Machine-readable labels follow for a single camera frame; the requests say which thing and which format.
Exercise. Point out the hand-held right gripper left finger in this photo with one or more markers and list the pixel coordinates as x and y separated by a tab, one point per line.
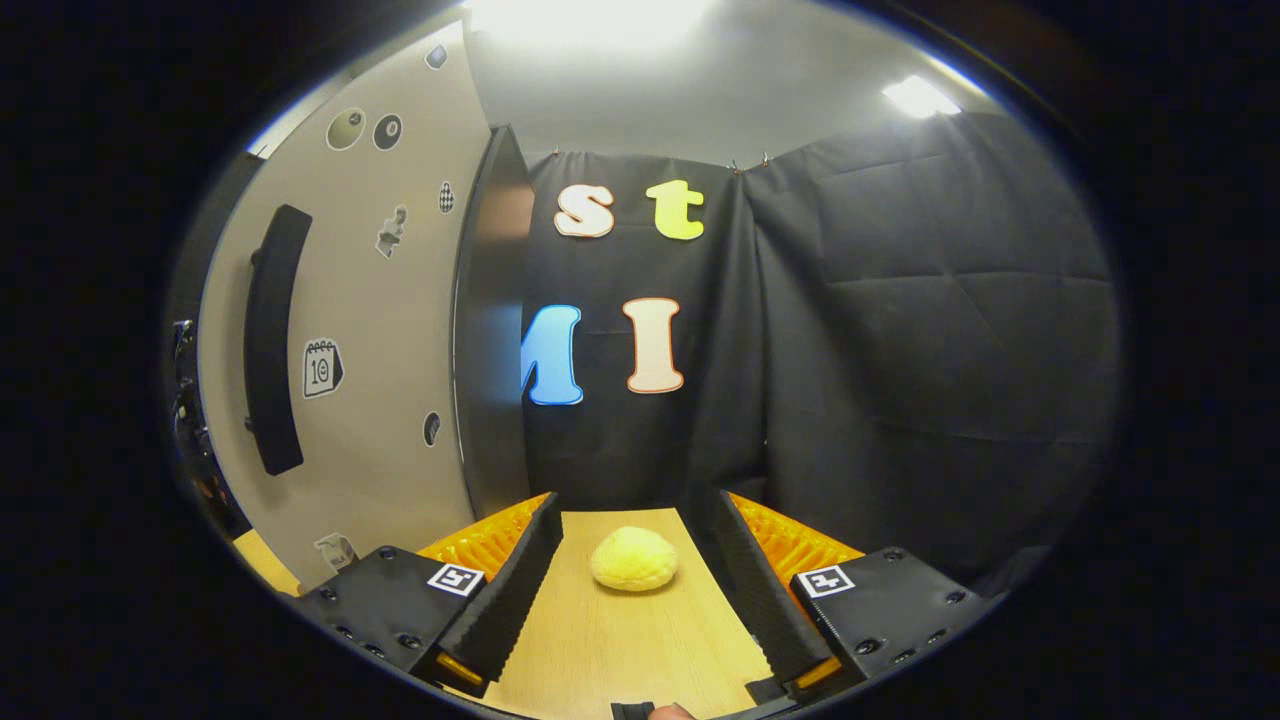
510	600

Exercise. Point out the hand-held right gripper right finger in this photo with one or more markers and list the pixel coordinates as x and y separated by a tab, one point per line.
765	600

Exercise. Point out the grey cabinet door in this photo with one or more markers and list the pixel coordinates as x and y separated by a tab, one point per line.
390	330

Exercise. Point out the yellow bread roll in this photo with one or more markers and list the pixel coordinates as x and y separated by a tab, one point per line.
633	560

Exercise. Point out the black backdrop cloth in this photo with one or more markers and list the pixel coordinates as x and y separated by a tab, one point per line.
900	350

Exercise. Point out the small ceiling light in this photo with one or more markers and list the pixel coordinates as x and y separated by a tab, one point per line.
920	97

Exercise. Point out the large ceiling light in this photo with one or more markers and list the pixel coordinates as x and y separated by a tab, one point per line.
590	20

